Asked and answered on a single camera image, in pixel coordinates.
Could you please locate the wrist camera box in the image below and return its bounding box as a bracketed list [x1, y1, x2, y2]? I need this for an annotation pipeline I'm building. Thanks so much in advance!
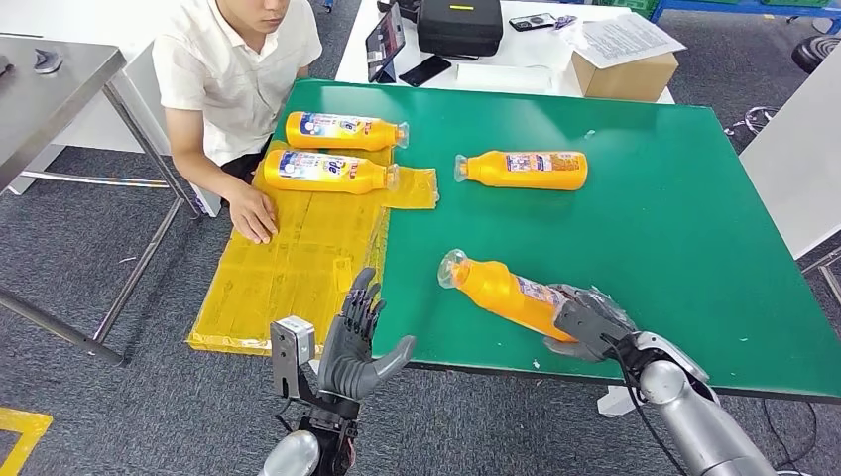
[553, 301, 624, 359]
[270, 315, 318, 401]

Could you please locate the black round stool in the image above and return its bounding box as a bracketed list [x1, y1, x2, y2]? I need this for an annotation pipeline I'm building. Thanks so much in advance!
[791, 34, 841, 74]

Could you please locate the grey metal stand leg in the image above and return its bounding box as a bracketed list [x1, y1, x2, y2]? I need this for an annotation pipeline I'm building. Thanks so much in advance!
[801, 244, 841, 308]

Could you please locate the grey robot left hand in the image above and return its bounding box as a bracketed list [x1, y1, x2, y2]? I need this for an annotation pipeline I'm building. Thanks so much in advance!
[316, 266, 418, 404]

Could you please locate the white table leg base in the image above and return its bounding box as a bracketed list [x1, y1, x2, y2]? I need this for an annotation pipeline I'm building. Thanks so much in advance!
[596, 386, 639, 418]

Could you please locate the person's right hand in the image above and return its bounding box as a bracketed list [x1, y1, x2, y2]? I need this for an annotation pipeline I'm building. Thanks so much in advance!
[226, 185, 281, 246]

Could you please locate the printed paper sheet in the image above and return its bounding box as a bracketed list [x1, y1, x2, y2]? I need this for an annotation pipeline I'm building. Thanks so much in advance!
[559, 11, 688, 70]

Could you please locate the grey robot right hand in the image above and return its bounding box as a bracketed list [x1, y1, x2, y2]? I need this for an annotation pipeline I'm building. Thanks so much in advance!
[542, 284, 640, 364]

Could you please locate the small grey metal part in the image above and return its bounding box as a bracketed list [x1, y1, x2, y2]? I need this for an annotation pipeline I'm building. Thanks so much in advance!
[34, 49, 65, 75]

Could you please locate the person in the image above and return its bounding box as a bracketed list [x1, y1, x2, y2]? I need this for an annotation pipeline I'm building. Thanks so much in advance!
[152, 0, 324, 191]

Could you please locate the black carrying case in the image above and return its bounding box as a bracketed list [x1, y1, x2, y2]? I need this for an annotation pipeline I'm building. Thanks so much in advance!
[416, 0, 505, 58]

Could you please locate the orange detergent bottle clear cap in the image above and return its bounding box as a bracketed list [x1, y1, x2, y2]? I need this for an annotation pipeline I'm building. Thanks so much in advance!
[437, 248, 579, 344]
[453, 150, 589, 192]
[262, 149, 400, 196]
[285, 111, 410, 153]

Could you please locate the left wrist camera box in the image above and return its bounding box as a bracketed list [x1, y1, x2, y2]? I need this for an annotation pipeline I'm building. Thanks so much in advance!
[270, 315, 318, 401]

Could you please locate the white table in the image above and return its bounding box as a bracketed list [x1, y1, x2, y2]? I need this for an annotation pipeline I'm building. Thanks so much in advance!
[333, 0, 678, 106]

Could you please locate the tablet on stand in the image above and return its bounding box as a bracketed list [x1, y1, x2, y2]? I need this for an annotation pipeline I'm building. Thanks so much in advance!
[365, 1, 408, 84]

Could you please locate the yellow taped cardboard mat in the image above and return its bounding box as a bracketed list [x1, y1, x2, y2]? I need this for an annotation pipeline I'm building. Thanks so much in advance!
[185, 139, 440, 359]

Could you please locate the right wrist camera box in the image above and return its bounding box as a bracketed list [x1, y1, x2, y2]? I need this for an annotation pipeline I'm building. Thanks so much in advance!
[553, 301, 624, 359]

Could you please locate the blue metal rack frame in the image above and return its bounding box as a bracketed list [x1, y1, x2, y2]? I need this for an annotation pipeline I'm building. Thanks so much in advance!
[650, 0, 841, 34]

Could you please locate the green plastic crate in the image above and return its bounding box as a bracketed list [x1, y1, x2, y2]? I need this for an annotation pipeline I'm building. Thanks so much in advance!
[604, 0, 661, 19]

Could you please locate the smartphone in dark case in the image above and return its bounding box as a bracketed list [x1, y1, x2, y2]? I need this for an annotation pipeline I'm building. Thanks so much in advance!
[509, 11, 558, 32]

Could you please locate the stainless steel table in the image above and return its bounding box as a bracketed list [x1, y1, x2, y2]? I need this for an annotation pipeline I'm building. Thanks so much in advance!
[0, 36, 201, 368]

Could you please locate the white board panel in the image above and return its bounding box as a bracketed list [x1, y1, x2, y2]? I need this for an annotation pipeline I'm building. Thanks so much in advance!
[739, 58, 841, 261]

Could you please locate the black smartphone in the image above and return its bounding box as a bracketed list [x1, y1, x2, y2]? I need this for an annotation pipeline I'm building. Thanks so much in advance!
[399, 54, 453, 88]

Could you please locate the brown cardboard box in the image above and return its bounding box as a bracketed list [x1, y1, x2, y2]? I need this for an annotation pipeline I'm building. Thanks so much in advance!
[571, 51, 680, 104]

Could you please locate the black floor cable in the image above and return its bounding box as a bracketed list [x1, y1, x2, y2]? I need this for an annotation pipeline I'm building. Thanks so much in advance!
[761, 399, 819, 471]

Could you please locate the coiled grey cable bundle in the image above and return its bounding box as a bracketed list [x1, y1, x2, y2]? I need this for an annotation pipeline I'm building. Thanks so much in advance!
[723, 104, 781, 137]

